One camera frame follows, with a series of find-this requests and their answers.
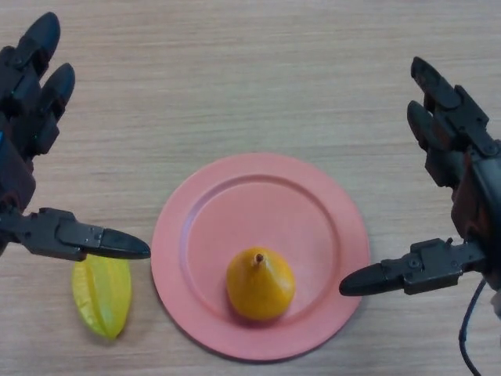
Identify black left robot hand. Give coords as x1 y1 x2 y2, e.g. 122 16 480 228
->
0 11 152 262

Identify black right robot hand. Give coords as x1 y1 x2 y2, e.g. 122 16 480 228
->
338 56 501 297

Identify yellow pear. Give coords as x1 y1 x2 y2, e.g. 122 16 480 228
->
225 246 296 322

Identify pink round plate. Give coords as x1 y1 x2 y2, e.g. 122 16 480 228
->
150 153 371 362

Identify yellow starfruit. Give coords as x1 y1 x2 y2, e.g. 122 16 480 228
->
70 254 132 341

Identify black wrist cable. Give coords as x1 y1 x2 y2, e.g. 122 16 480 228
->
457 273 488 376

